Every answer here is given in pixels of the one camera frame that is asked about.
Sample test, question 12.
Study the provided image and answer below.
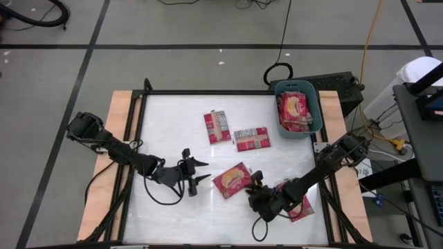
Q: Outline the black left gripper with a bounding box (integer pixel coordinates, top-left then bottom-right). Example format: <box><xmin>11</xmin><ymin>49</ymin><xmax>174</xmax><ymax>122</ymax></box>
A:
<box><xmin>151</xmin><ymin>156</ymin><xmax>213</xmax><ymax>198</ymax></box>

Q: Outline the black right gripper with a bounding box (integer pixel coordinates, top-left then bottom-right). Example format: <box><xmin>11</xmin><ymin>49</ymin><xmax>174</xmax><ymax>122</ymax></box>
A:
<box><xmin>245</xmin><ymin>185</ymin><xmax>291</xmax><ymax>223</ymax></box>

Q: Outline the red Orville Redenbacher popcorn bag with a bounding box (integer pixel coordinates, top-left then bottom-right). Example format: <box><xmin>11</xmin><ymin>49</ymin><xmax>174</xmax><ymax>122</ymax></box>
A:
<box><xmin>284</xmin><ymin>117</ymin><xmax>314</xmax><ymax>133</ymax></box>
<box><xmin>212</xmin><ymin>161</ymin><xmax>253</xmax><ymax>201</ymax></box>
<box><xmin>275</xmin><ymin>178</ymin><xmax>316</xmax><ymax>223</ymax></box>
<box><xmin>278</xmin><ymin>98</ymin><xmax>287</xmax><ymax>131</ymax></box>
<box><xmin>203</xmin><ymin>109</ymin><xmax>233</xmax><ymax>145</ymax></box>
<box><xmin>233</xmin><ymin>127</ymin><xmax>271</xmax><ymax>153</ymax></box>
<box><xmin>282</xmin><ymin>91</ymin><xmax>311</xmax><ymax>122</ymax></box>

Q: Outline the white paper sheet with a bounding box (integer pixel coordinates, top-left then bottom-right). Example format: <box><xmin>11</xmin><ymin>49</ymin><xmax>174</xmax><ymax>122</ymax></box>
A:
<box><xmin>353</xmin><ymin>156</ymin><xmax>374</xmax><ymax>180</ymax></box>

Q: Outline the teal plastic basket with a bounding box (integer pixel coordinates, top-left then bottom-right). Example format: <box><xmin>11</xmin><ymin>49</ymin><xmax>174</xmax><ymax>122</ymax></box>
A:
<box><xmin>274</xmin><ymin>80</ymin><xmax>324</xmax><ymax>140</ymax></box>

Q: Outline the light plywood base board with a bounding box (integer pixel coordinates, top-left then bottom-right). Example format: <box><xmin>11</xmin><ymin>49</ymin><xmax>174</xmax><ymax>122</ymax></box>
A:
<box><xmin>76</xmin><ymin>90</ymin><xmax>374</xmax><ymax>243</ymax></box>

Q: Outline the blue tag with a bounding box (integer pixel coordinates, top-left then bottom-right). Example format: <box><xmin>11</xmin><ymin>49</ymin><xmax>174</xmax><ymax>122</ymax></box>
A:
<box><xmin>372</xmin><ymin>192</ymin><xmax>386</xmax><ymax>209</ymax></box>

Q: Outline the black desk beam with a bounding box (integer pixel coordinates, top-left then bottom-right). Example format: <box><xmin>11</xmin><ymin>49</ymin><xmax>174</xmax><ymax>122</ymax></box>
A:
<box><xmin>357</xmin><ymin>158</ymin><xmax>422</xmax><ymax>194</ymax></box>

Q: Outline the white plastic bin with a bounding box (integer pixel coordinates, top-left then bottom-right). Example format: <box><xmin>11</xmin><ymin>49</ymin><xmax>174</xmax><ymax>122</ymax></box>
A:
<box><xmin>363</xmin><ymin>56</ymin><xmax>443</xmax><ymax>122</ymax></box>

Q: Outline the grey desk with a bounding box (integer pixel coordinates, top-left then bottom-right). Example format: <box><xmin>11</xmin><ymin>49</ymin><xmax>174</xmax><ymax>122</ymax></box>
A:
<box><xmin>392</xmin><ymin>82</ymin><xmax>443</xmax><ymax>184</ymax></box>

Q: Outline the dark keyboard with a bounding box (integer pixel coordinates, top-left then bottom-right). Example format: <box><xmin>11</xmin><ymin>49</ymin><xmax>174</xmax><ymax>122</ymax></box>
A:
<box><xmin>430</xmin><ymin>184</ymin><xmax>443</xmax><ymax>228</ymax></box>

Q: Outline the black tablet screen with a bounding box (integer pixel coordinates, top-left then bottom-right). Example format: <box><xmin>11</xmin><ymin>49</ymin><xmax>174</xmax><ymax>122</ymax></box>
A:
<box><xmin>415</xmin><ymin>92</ymin><xmax>443</xmax><ymax>122</ymax></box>

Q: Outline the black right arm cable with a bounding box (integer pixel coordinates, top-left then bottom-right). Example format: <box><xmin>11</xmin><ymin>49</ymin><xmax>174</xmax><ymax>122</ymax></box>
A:
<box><xmin>251</xmin><ymin>215</ymin><xmax>270</xmax><ymax>243</ymax></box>

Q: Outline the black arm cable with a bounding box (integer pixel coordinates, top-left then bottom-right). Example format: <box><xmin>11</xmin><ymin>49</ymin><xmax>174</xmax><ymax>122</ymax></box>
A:
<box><xmin>251</xmin><ymin>215</ymin><xmax>270</xmax><ymax>243</ymax></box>
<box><xmin>142</xmin><ymin>158</ymin><xmax>186</xmax><ymax>206</ymax></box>

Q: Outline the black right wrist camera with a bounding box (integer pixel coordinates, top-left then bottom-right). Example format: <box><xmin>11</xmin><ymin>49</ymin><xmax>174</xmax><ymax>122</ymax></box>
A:
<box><xmin>250</xmin><ymin>169</ymin><xmax>264</xmax><ymax>186</ymax></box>

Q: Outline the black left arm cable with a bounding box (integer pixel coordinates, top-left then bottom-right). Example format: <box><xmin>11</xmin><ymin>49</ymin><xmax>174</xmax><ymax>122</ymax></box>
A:
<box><xmin>142</xmin><ymin>158</ymin><xmax>186</xmax><ymax>206</ymax></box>

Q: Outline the black aluminium table frame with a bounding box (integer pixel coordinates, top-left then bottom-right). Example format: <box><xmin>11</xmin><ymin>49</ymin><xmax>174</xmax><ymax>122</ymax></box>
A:
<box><xmin>78</xmin><ymin>77</ymin><xmax>373</xmax><ymax>249</ymax></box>

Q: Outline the black base cable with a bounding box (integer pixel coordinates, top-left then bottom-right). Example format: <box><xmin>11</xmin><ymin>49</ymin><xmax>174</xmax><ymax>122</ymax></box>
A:
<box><xmin>84</xmin><ymin>160</ymin><xmax>117</xmax><ymax>205</ymax></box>

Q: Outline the white cable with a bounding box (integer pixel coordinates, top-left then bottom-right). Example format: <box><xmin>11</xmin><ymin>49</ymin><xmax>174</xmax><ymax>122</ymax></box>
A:
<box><xmin>366</xmin><ymin>147</ymin><xmax>415</xmax><ymax>164</ymax></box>

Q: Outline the black power cable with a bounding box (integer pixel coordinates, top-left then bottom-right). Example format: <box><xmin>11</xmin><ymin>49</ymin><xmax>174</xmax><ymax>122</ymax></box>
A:
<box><xmin>262</xmin><ymin>0</ymin><xmax>295</xmax><ymax>87</ymax></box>

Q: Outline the thin black floor cable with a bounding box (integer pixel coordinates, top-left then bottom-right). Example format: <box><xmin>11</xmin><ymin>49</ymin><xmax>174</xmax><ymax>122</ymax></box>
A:
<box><xmin>155</xmin><ymin>0</ymin><xmax>202</xmax><ymax>6</ymax></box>

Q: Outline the black floor cable bundle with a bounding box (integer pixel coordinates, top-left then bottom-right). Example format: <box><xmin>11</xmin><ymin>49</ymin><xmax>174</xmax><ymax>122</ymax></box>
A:
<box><xmin>235</xmin><ymin>0</ymin><xmax>278</xmax><ymax>10</ymax></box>

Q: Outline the yellow extension cord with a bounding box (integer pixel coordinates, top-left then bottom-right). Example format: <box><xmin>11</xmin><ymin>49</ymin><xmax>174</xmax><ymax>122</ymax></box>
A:
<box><xmin>356</xmin><ymin>0</ymin><xmax>411</xmax><ymax>156</ymax></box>

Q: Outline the black vacuum hose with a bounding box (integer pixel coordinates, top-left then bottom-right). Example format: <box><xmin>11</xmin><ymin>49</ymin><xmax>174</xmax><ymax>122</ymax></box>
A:
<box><xmin>0</xmin><ymin>0</ymin><xmax>71</xmax><ymax>31</ymax></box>

